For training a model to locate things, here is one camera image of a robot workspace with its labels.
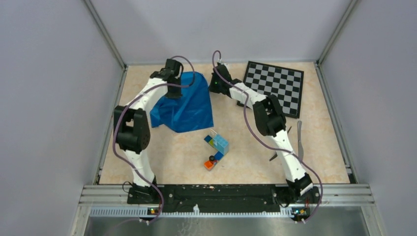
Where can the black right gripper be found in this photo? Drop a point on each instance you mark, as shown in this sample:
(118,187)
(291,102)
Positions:
(211,88)

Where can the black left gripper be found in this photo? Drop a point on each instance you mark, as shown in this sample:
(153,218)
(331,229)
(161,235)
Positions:
(175,95)

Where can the blue cloth napkin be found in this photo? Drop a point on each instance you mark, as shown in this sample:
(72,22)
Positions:
(191,112)

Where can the colourful toy brick assembly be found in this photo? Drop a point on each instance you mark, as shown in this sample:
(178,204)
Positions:
(220,145)

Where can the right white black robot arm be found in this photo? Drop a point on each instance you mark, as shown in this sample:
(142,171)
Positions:
(270,122)

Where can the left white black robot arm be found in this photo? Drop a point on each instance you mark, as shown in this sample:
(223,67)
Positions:
(131,123)

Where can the black white checkerboard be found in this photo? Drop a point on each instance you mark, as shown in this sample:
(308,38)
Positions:
(285,83)

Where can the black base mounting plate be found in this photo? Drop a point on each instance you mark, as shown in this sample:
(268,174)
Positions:
(221,198)

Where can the aluminium frame rail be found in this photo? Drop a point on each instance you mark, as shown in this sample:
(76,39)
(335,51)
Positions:
(342,210)

